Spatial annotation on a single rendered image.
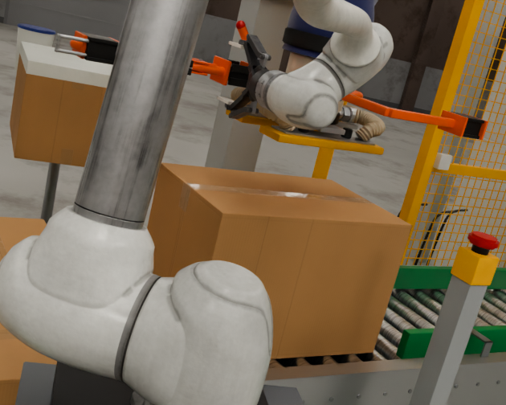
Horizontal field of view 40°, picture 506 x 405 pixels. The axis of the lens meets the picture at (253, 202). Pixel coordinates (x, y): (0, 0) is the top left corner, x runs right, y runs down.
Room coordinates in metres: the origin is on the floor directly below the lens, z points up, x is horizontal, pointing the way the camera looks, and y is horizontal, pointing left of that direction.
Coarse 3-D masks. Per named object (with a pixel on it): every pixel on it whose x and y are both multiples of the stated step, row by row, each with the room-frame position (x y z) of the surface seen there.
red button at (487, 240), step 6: (468, 234) 1.55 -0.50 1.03; (474, 234) 1.53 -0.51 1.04; (480, 234) 1.55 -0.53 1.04; (486, 234) 1.56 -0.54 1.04; (474, 240) 1.52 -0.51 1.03; (480, 240) 1.51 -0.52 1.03; (486, 240) 1.51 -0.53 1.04; (492, 240) 1.51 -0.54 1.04; (474, 246) 1.53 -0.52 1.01; (480, 246) 1.51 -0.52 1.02; (486, 246) 1.50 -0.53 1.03; (492, 246) 1.51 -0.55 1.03; (498, 246) 1.52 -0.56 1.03; (480, 252) 1.52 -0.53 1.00; (486, 252) 1.52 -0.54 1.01
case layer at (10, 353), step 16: (0, 224) 2.14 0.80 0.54; (16, 224) 2.18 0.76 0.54; (32, 224) 2.21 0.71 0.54; (0, 240) 2.01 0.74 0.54; (16, 240) 2.04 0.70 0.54; (0, 256) 1.89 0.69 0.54; (0, 336) 1.46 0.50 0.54; (0, 352) 1.39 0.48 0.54; (16, 352) 1.41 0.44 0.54; (32, 352) 1.42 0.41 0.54; (0, 368) 1.33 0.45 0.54; (16, 368) 1.34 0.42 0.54; (0, 384) 1.29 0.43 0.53; (16, 384) 1.31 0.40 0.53; (0, 400) 1.29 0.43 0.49
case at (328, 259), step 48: (192, 192) 1.67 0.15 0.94; (240, 192) 1.75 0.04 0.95; (288, 192) 1.87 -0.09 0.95; (336, 192) 2.02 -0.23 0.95; (192, 240) 1.62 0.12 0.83; (240, 240) 1.56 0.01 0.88; (288, 240) 1.63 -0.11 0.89; (336, 240) 1.71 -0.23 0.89; (384, 240) 1.80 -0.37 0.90; (288, 288) 1.65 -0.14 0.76; (336, 288) 1.74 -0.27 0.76; (384, 288) 1.83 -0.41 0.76; (288, 336) 1.68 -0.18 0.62; (336, 336) 1.76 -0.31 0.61
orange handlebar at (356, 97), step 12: (192, 72) 1.63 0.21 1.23; (204, 72) 1.66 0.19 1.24; (216, 72) 1.67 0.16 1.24; (348, 96) 1.79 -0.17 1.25; (360, 96) 1.91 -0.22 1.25; (372, 108) 1.71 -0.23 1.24; (384, 108) 1.67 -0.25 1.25; (396, 108) 1.69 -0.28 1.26; (408, 120) 1.70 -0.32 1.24; (420, 120) 1.72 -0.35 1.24; (432, 120) 1.74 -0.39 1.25; (444, 120) 1.76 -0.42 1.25
